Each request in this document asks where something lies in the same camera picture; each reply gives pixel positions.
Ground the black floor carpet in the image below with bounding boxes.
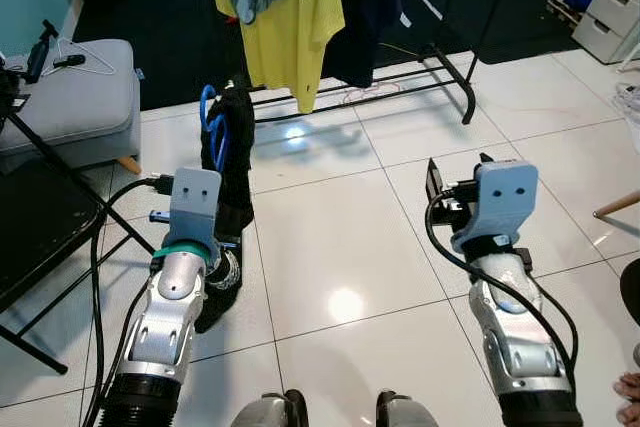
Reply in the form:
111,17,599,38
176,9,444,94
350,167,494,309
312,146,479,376
68,0,626,116

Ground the yellow printed t-shirt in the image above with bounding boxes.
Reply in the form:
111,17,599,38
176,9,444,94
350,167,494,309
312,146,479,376
213,0,347,116

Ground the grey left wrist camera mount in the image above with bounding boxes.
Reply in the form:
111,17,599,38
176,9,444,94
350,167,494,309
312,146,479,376
164,167,224,256

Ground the pink wire hanger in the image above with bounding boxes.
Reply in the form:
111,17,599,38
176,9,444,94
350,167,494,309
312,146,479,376
343,81,408,108

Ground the wooden pallet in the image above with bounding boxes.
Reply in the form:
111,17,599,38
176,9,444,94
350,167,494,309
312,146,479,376
545,0,593,45

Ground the black printed shirt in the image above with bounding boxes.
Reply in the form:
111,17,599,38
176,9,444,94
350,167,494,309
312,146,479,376
193,82,258,336

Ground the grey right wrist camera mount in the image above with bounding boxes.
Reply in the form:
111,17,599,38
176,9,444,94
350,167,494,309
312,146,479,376
454,159,540,254

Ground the robot right leg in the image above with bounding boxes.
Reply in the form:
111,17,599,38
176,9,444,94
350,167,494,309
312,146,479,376
375,388,443,427

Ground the coiled white cable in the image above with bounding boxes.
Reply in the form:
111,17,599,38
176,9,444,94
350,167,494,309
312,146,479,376
611,81,640,130

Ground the black metal clothes rack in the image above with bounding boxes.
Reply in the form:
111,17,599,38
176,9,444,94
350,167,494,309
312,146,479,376
205,0,523,128

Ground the bystander in black trousers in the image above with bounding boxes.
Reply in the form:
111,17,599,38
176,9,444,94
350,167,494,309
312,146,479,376
611,371,640,427

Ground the navy printed t-shirt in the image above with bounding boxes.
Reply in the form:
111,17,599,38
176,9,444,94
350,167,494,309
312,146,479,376
325,0,404,89

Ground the light wooden furniture leg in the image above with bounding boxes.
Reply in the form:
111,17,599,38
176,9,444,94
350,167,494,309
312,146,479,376
592,189,640,221

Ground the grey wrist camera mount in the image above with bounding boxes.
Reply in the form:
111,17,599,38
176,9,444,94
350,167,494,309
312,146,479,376
164,167,224,256
454,159,540,254

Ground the blue plastic hanger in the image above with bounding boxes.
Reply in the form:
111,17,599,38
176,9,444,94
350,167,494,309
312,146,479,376
198,83,234,174

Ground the grey upholstered ottoman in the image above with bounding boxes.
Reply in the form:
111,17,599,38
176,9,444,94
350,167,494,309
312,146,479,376
0,38,144,175

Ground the black handheld camera device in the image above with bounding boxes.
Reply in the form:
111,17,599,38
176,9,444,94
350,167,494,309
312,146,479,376
24,19,87,85

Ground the white drawer cabinet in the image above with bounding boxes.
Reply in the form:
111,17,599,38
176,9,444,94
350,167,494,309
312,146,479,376
572,0,640,66

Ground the black flat panel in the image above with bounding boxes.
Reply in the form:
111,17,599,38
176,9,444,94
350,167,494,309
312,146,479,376
0,180,107,315

